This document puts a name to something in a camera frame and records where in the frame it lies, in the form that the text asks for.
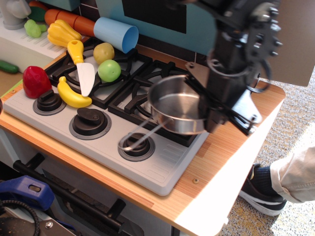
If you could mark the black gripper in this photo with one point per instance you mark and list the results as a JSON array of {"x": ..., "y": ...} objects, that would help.
[{"x": 224, "y": 93}]

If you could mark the stainless steel pan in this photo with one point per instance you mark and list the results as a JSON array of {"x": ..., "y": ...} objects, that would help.
[{"x": 174, "y": 107}]

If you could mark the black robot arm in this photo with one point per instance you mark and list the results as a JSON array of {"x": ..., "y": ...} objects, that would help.
[{"x": 246, "y": 38}]

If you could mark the right black stove knob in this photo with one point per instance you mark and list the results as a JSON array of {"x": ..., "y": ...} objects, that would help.
[{"x": 136, "y": 148}]

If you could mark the black stove knob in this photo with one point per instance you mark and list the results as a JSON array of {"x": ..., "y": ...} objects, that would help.
[
  {"x": 48, "y": 104},
  {"x": 90, "y": 124},
  {"x": 136, "y": 148}
]

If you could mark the grey toy stove top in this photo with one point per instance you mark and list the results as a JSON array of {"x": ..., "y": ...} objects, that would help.
[{"x": 159, "y": 173}]

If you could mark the middle black stove knob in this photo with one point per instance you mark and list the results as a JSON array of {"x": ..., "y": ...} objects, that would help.
[{"x": 90, "y": 124}]

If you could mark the left black stove knob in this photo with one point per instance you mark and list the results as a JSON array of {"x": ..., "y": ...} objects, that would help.
[{"x": 48, "y": 104}]

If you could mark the right black burner grate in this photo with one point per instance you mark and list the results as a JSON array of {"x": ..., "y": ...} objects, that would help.
[{"x": 132, "y": 106}]

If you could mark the black burner grate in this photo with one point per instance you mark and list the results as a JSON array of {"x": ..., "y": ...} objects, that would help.
[
  {"x": 78, "y": 81},
  {"x": 132, "y": 106}
]

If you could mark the dark blue sneaker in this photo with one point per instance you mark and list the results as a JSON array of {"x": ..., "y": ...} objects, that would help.
[{"x": 258, "y": 192}]

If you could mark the left black burner grate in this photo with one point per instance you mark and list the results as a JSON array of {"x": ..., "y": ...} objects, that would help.
[{"x": 78, "y": 81}]

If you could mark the beige trouser leg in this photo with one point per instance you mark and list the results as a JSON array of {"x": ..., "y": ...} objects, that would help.
[{"x": 293, "y": 177}]

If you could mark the green toy apple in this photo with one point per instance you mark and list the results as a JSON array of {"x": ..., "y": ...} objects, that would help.
[{"x": 109, "y": 71}]

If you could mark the light blue plastic cup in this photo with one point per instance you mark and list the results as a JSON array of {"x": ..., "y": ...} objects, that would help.
[{"x": 121, "y": 36}]

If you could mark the yellow toy potato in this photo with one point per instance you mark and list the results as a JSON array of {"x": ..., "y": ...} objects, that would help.
[{"x": 103, "y": 52}]

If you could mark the yellow toy banana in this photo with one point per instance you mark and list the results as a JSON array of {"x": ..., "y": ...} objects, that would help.
[{"x": 70, "y": 97}]

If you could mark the orange toy carrot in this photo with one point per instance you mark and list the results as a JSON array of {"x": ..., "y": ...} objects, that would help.
[{"x": 79, "y": 23}]

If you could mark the yellow toy bell pepper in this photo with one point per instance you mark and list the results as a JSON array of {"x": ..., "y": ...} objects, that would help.
[{"x": 60, "y": 33}]

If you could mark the red toy pepper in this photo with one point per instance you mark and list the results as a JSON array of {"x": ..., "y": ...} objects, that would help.
[{"x": 35, "y": 82}]

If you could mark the white toy sink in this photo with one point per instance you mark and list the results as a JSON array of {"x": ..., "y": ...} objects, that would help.
[{"x": 21, "y": 50}]

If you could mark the green toy broccoli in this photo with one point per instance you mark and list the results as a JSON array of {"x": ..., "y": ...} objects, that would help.
[{"x": 33, "y": 29}]

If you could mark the blue plastic clamp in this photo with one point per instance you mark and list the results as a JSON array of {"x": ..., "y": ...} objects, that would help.
[{"x": 28, "y": 190}]

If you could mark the dark green toy vegetable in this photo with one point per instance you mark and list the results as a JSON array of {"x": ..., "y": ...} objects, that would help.
[{"x": 37, "y": 14}]

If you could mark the green toy cucumber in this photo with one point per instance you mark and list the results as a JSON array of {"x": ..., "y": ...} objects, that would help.
[{"x": 7, "y": 67}]

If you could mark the grey toy faucet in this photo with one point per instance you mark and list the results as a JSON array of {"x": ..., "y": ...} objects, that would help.
[{"x": 15, "y": 13}]

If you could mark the yellow handled toy knife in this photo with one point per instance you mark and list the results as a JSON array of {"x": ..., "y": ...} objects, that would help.
[{"x": 85, "y": 70}]

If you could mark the black oven door handle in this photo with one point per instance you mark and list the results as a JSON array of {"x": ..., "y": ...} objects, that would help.
[{"x": 110, "y": 218}]

